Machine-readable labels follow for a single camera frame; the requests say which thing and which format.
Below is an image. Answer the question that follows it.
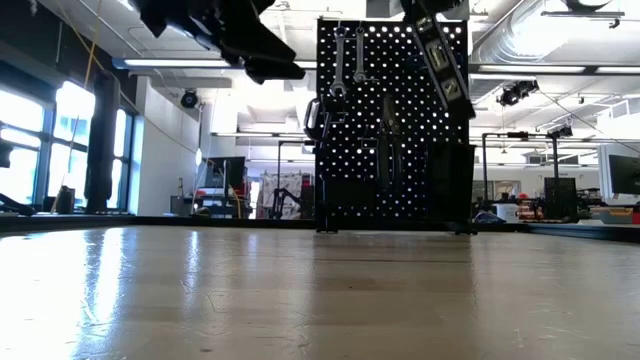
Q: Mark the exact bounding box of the small black perforated panel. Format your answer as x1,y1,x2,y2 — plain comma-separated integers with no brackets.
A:
543,176,580,222

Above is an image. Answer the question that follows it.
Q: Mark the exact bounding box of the black spirit level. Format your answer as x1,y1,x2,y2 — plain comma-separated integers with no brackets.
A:
412,15,477,120

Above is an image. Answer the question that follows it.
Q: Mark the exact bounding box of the black perforated pegboard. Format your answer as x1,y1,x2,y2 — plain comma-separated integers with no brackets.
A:
315,18,477,236

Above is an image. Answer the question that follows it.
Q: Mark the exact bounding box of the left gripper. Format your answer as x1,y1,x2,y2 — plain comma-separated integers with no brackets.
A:
199,0,307,85

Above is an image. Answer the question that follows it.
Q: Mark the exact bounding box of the large silver wrench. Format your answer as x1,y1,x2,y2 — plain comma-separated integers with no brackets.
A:
330,25,349,99

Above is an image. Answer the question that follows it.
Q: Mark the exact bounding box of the tan storage box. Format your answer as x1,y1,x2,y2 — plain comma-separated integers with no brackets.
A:
589,206,635,225

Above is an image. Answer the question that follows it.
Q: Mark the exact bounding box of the small silver wrench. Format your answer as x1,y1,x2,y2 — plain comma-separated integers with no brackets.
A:
352,25,369,85

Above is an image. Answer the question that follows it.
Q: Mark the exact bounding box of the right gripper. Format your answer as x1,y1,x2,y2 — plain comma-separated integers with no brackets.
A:
399,0,469,24

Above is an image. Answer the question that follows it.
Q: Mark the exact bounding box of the black pegboard bin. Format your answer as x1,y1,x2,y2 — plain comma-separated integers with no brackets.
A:
427,143,477,226

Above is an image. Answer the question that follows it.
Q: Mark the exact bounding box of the long ceiling light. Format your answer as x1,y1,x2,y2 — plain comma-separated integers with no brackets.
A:
113,57,319,70

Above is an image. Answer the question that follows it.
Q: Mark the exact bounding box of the silver ventilation duct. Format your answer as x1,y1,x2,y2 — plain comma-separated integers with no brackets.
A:
469,0,566,101

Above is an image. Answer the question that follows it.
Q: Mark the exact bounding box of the black ceiling spotlight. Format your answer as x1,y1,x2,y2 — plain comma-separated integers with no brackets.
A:
179,88,200,110
497,79,541,108

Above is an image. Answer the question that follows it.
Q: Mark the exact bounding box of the black computer monitor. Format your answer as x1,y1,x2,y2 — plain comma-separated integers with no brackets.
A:
607,153,640,197
206,156,247,190

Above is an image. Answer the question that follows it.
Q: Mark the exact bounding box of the dark building column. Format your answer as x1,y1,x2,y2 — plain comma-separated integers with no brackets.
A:
83,71,122,215

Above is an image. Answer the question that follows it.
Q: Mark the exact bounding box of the black aluminium table frame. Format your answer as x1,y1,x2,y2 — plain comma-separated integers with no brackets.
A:
0,213,640,245

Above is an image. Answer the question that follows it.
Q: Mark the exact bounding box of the brown bag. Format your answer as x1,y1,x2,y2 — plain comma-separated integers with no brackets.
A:
54,185,76,215

